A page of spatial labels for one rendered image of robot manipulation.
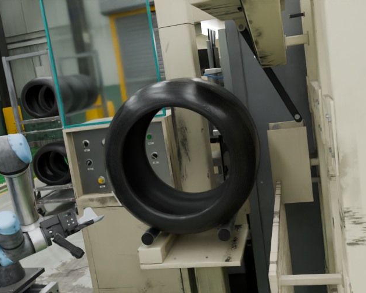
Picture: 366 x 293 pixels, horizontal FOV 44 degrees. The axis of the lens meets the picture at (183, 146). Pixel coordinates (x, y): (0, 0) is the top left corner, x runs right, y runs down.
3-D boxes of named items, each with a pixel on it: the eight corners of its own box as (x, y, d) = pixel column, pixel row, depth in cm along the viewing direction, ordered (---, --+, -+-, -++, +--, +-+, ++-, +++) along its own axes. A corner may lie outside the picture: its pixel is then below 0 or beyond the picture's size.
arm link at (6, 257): (-3, 257, 139) (4, 273, 144) (32, 242, 143) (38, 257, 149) (-10, 239, 144) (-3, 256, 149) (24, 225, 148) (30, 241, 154)
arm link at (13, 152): (17, 240, 197) (-16, 132, 169) (52, 233, 200) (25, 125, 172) (17, 260, 187) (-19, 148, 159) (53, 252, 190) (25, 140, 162)
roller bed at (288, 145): (276, 189, 198) (268, 123, 193) (311, 187, 194) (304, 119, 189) (275, 204, 179) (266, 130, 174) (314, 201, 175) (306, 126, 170)
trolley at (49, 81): (81, 189, 660) (57, 56, 628) (122, 185, 644) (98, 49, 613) (33, 220, 532) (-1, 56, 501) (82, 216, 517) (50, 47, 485)
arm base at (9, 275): (-21, 288, 185) (-26, 265, 184) (4, 271, 199) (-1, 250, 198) (10, 288, 181) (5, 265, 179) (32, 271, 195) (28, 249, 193)
